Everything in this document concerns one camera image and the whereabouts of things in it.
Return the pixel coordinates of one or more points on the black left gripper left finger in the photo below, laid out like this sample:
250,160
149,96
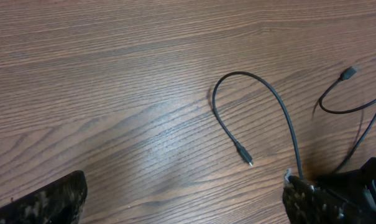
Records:
61,201

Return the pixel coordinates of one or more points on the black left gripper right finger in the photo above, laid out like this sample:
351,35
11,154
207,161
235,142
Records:
307,203

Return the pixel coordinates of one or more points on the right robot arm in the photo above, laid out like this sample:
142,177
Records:
357,187

